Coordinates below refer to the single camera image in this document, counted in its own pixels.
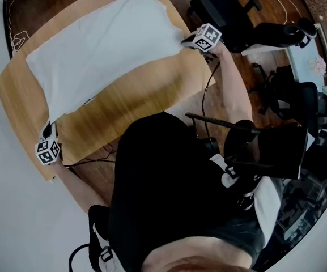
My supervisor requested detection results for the thin white floor cable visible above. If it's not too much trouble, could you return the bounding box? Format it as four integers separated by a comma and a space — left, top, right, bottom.
264, 0, 298, 26

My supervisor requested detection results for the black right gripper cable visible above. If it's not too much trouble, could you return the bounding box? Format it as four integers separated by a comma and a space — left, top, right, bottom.
199, 54, 221, 141

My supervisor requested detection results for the white pillowcase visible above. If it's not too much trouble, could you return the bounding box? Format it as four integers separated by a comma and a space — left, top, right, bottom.
25, 0, 184, 122

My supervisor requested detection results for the person's head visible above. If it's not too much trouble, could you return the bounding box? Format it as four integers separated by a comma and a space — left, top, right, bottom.
141, 235, 256, 272

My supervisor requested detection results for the tangled white floor cord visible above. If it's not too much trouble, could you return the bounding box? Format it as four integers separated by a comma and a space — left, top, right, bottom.
2, 0, 31, 55

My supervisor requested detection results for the grey backpack strap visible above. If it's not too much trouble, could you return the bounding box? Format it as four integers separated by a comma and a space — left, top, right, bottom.
209, 154, 283, 239
90, 222, 124, 272

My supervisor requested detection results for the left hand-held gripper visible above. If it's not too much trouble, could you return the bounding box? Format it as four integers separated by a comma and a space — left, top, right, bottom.
35, 120, 65, 166

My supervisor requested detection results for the black office chair with headrest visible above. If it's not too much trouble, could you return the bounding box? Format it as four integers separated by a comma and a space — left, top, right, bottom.
186, 0, 319, 54

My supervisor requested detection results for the black mesh office chair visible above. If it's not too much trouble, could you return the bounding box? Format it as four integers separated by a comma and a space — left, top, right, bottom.
247, 63, 327, 125

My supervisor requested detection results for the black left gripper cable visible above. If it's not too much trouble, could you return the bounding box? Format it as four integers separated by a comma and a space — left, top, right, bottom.
62, 142, 117, 171

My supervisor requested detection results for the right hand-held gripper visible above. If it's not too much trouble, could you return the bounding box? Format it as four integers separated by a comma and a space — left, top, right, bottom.
181, 23, 222, 52

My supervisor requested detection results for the person's black shirt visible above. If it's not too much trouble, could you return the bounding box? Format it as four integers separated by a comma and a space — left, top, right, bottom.
88, 111, 283, 269

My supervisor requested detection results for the pink flower ornament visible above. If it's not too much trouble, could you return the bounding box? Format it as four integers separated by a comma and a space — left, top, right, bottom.
308, 56, 327, 75

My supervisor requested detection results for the person's left forearm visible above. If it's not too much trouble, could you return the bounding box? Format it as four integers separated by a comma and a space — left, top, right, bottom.
52, 159, 109, 211

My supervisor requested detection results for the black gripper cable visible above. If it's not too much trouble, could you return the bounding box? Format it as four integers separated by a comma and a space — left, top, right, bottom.
62, 142, 117, 171
199, 54, 221, 141

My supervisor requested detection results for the person's right forearm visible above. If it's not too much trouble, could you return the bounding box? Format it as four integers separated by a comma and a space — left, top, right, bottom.
213, 41, 255, 131

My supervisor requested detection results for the black head camera cable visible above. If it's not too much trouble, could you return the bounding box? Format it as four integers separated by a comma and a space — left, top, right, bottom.
68, 242, 92, 272

